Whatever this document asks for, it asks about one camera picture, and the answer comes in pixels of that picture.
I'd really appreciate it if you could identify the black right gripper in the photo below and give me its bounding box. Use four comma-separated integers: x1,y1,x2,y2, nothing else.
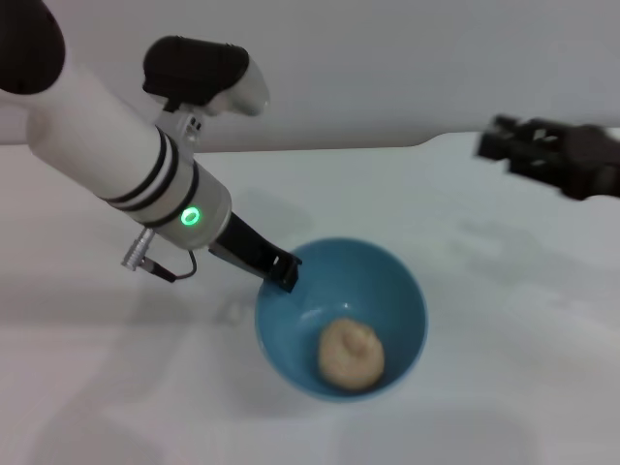
475,113,620,202

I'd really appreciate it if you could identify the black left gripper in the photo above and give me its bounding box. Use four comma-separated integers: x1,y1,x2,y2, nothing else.
207,212,304,295

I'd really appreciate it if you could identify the blue bowl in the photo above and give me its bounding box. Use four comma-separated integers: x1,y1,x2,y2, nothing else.
254,235,430,404

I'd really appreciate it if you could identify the beige egg yolk pastry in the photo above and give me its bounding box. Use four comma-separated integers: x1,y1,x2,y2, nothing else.
317,318,387,390

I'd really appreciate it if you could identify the left arm cable with plug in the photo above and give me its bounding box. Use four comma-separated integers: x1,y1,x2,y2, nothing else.
120,228,198,283

